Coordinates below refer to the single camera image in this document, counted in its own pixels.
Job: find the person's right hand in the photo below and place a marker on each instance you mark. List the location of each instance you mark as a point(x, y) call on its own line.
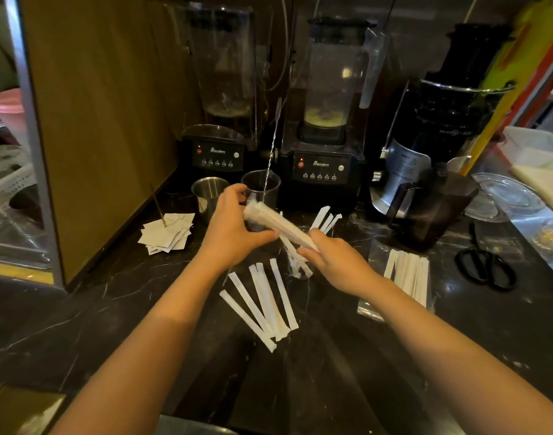
point(337, 265)

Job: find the cream folded cloth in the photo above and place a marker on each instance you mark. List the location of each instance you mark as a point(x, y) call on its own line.
point(546, 181)

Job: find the yellow and red sign board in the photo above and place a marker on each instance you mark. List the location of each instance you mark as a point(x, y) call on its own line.
point(521, 72)

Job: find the bundle of white straws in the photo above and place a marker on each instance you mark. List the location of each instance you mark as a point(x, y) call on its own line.
point(281, 226)

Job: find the person's right forearm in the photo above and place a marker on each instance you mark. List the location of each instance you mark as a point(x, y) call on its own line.
point(453, 357)

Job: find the white paper-wrapped straw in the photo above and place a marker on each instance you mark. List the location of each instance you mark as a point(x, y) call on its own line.
point(333, 223)
point(320, 218)
point(273, 303)
point(264, 299)
point(248, 320)
point(327, 223)
point(284, 295)
point(248, 299)

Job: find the grey metal frame post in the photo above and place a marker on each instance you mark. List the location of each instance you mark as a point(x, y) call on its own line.
point(32, 131)

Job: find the clear bag of wrapped straws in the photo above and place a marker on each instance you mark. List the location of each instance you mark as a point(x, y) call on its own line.
point(405, 278)

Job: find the clear plastic measuring cup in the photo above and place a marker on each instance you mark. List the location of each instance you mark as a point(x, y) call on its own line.
point(258, 183)

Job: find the person's left forearm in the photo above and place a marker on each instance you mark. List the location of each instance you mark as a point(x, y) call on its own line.
point(149, 348)

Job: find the black blender with yellow residue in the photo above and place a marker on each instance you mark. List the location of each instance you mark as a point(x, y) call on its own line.
point(326, 117)

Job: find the dark translucent juice jug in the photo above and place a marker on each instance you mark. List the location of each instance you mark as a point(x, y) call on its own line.
point(432, 208)

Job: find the thin metal receipt spike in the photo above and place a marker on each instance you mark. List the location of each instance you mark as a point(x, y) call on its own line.
point(158, 206)

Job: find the wooden cabinet panel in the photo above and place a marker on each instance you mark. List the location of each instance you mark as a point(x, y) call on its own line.
point(100, 126)

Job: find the black scissors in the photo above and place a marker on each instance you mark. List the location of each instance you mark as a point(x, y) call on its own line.
point(484, 267)

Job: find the white plastic basket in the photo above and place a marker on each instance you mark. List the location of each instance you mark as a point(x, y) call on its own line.
point(9, 172)

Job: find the pile of paper slips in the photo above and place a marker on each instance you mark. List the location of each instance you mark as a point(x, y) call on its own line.
point(168, 233)

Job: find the person's left hand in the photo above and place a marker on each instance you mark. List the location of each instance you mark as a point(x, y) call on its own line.
point(226, 231)

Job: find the twisted metal bar spoon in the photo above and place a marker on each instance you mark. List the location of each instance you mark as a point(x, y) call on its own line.
point(273, 144)

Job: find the black slow juicer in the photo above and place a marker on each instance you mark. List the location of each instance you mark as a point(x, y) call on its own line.
point(444, 113)

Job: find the clear glass plate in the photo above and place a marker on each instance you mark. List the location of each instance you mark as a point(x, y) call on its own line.
point(505, 194)

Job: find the pink plastic container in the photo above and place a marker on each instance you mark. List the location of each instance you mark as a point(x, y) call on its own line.
point(9, 115)

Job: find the person's left thumb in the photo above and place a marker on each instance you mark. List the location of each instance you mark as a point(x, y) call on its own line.
point(264, 237)

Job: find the white plastic tub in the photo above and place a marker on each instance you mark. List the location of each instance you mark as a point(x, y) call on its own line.
point(537, 147)

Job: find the person's right thumb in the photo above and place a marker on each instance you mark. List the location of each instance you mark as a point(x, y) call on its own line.
point(309, 254)

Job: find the black blender with empty jar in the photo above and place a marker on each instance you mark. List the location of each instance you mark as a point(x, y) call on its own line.
point(217, 104)

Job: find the stainless steel cup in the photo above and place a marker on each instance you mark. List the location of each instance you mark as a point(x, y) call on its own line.
point(208, 192)

